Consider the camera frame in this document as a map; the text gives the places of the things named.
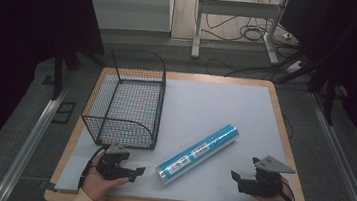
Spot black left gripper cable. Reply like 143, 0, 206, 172
77, 142, 110, 193

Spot white board panel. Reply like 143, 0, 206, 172
82, 0, 175, 37

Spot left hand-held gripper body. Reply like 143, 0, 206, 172
94, 140, 137, 183

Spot white power strip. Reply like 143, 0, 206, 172
284, 59, 306, 76

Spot person's left hand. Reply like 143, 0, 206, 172
79, 151, 133, 201

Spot black metal stand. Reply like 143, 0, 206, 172
270, 49, 354, 128
48, 41, 108, 105

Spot grey tape piece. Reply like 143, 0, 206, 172
44, 181, 59, 193

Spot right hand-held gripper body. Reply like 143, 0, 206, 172
237, 152, 298, 201

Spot black wire basket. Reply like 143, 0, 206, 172
78, 44, 170, 152

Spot white metal desk frame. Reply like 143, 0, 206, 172
189, 0, 292, 68

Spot light blue table mat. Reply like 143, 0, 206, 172
53, 65, 303, 201

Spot black floor plate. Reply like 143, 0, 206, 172
50, 99, 78, 127

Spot black floor cables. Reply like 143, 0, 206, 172
187, 0, 309, 85

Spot blue film roll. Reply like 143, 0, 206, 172
153, 116, 240, 194

